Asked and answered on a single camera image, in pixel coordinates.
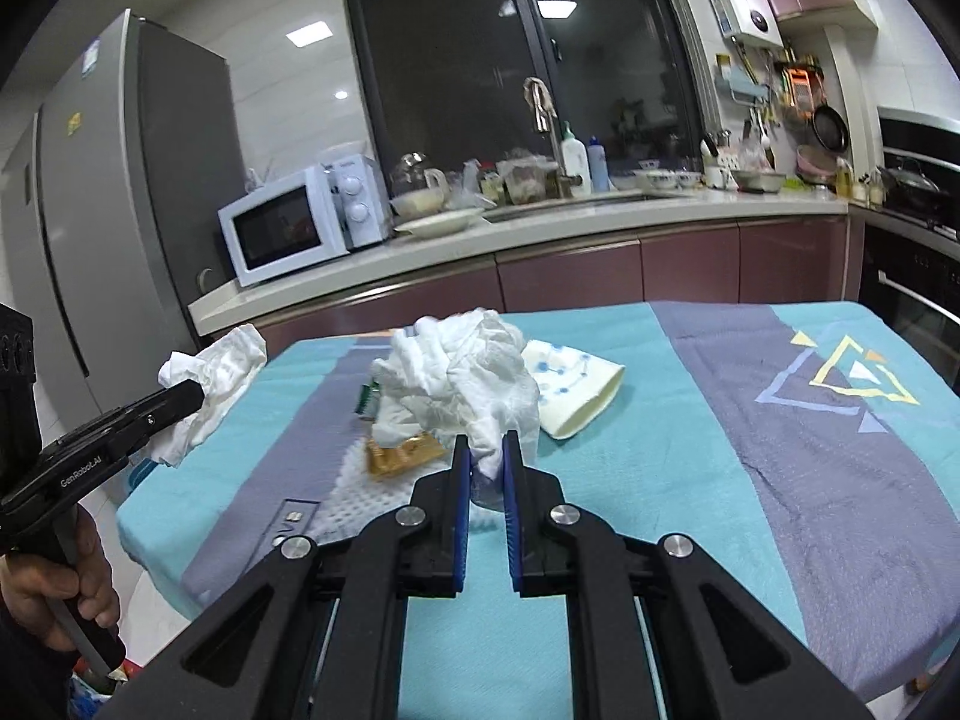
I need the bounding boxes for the golden orange snack wrapper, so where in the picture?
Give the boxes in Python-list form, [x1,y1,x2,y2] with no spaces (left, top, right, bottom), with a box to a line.
[365,431,447,481]

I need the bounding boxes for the orange grater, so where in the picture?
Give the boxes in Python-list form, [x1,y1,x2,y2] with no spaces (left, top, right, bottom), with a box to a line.
[784,67,815,117]

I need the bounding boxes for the large white tissue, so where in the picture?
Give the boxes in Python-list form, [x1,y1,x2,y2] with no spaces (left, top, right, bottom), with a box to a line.
[369,307,541,481]

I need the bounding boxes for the maroon base cabinets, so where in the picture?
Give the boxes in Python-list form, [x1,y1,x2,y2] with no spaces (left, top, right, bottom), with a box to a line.
[247,214,852,353]

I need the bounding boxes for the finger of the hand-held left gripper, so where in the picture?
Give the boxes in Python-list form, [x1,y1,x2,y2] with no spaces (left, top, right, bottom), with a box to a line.
[118,380,206,437]

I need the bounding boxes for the metal basin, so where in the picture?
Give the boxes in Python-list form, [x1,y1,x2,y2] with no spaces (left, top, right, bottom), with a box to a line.
[731,169,787,194]

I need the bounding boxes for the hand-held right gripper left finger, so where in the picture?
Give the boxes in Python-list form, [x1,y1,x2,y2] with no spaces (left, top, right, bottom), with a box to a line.
[94,435,473,720]

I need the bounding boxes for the black range hood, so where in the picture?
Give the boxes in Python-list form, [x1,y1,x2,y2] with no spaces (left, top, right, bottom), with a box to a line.
[876,106,960,166]

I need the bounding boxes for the black frying pan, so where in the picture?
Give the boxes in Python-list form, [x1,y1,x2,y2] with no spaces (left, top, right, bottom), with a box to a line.
[812,105,851,153]

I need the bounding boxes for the grey refrigerator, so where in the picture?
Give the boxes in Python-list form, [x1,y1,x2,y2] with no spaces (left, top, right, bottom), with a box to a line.
[0,9,241,436]

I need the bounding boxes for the white microwave oven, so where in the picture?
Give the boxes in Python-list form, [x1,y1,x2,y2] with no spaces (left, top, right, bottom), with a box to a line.
[217,154,395,287]

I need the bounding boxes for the metal kitchen faucet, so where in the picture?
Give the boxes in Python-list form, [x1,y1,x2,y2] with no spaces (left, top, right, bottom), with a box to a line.
[523,76,582,200]

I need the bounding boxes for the person's left hand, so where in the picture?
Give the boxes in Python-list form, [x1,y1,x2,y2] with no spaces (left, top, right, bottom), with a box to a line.
[0,506,122,650]

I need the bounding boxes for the pink bowl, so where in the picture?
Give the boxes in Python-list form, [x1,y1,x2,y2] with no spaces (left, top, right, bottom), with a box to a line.
[795,145,837,181]

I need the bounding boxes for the white dish soap bottle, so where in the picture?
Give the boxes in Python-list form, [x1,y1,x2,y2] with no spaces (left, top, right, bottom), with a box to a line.
[561,122,591,196]

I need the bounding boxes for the dark kitchen window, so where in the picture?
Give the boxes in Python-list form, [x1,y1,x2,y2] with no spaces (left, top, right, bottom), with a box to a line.
[336,0,721,188]

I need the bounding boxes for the white plate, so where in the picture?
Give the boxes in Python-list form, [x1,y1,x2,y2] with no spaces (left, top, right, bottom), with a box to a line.
[394,208,485,239]

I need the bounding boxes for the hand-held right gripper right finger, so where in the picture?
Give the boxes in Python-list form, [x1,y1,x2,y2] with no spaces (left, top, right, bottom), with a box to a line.
[501,431,875,720]

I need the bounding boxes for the clear plastic food container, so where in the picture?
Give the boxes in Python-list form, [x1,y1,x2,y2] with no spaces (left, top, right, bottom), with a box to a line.
[502,154,560,203]

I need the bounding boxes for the wok with glass lid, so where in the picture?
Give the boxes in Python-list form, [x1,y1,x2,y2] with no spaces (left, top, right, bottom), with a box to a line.
[881,159,942,203]

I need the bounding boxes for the small white tissue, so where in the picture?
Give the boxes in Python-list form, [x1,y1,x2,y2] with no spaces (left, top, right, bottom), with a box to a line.
[139,322,269,470]

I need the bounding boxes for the black built-in oven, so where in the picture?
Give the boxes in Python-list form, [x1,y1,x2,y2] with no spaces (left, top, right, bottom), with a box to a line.
[855,225,960,391]

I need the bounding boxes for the teal and purple tablecloth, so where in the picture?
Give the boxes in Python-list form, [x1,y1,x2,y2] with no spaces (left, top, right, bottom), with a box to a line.
[116,300,960,720]

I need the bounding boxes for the white paper cup blue dots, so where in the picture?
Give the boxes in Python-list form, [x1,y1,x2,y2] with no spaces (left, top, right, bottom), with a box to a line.
[521,340,627,441]

